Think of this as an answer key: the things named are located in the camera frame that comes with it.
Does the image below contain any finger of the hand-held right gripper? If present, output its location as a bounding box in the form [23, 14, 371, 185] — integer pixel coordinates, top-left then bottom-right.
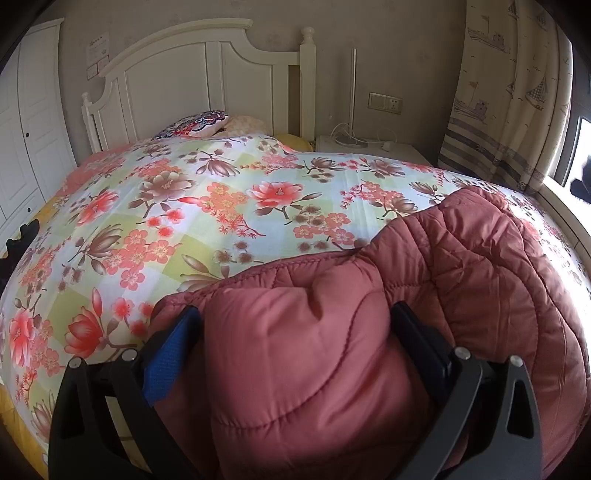
[569, 154, 591, 204]

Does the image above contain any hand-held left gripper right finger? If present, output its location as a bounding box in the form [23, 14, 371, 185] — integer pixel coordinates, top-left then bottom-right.
[392, 301, 543, 480]

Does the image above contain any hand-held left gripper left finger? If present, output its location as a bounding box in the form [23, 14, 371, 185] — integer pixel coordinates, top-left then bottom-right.
[48, 305, 204, 480]

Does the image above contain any pink quilted jacket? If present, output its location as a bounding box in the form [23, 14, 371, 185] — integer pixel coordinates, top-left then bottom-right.
[148, 187, 591, 480]

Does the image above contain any window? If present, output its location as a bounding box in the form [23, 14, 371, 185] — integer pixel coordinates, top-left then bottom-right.
[538, 106, 591, 259]

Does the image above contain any ship printed curtain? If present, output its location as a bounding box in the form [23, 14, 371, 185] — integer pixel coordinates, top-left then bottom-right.
[438, 0, 573, 195]

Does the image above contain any floral printed blanket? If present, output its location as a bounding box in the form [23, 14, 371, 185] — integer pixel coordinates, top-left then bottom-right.
[0, 131, 591, 467]

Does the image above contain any yellow bed sheet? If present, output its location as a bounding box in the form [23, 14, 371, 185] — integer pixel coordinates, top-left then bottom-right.
[0, 194, 70, 480]

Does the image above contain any white nightstand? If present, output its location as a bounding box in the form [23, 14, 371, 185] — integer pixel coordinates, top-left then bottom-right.
[315, 134, 435, 168]

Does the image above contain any black cloth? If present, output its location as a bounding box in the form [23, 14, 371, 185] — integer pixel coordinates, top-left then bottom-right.
[0, 220, 41, 278]

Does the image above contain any yellow pillow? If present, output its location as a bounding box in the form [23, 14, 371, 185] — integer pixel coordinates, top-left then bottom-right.
[276, 132, 315, 152]

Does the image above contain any patterned decorative pillow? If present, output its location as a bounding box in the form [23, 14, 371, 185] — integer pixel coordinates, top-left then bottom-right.
[152, 109, 230, 140]

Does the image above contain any beige pillow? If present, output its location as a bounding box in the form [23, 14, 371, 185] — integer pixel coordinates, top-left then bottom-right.
[222, 113, 273, 138]

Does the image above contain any white wardrobe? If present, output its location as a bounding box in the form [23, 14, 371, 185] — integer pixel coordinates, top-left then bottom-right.
[0, 18, 79, 232]

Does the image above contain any white wooden headboard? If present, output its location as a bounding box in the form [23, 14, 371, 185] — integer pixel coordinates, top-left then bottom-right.
[81, 18, 317, 155]

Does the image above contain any wall socket panel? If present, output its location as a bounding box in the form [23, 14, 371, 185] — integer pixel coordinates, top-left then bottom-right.
[368, 91, 403, 114]

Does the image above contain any white cable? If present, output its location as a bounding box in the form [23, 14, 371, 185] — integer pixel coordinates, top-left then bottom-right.
[330, 122, 398, 145]

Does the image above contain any paper wall notice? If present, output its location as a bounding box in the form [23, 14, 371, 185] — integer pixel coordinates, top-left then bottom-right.
[87, 33, 110, 65]

